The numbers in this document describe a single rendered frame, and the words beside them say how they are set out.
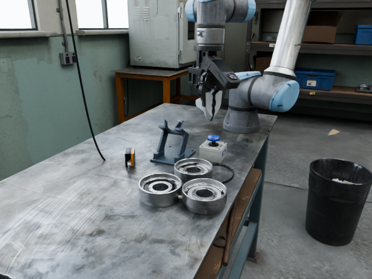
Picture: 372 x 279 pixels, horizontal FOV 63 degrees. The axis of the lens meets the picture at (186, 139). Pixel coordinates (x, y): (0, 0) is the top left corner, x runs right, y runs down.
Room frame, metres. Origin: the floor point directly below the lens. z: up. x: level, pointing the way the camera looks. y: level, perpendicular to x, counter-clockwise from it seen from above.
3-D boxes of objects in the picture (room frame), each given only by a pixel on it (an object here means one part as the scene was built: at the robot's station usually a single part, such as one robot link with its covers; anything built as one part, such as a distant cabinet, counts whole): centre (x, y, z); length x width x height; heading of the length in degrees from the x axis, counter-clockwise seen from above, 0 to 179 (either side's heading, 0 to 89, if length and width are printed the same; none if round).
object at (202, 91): (0.84, -0.06, 1.03); 0.05 x 0.02 x 0.09; 126
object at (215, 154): (0.90, -0.09, 0.82); 0.08 x 0.07 x 0.05; 157
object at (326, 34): (3.98, -1.62, 1.19); 0.52 x 0.42 x 0.38; 67
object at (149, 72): (3.52, 0.15, 0.39); 1.50 x 0.62 x 0.78; 157
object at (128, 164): (0.82, 0.17, 0.82); 0.17 x 0.02 x 0.04; 7
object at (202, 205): (0.62, -0.04, 0.82); 0.10 x 0.10 x 0.04
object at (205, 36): (0.87, -0.06, 1.17); 0.08 x 0.08 x 0.05
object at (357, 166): (1.57, -0.89, 0.21); 0.34 x 0.34 x 0.43
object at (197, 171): (0.74, -0.02, 0.82); 0.10 x 0.10 x 0.04
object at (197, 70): (0.87, -0.06, 1.09); 0.09 x 0.08 x 0.12; 36
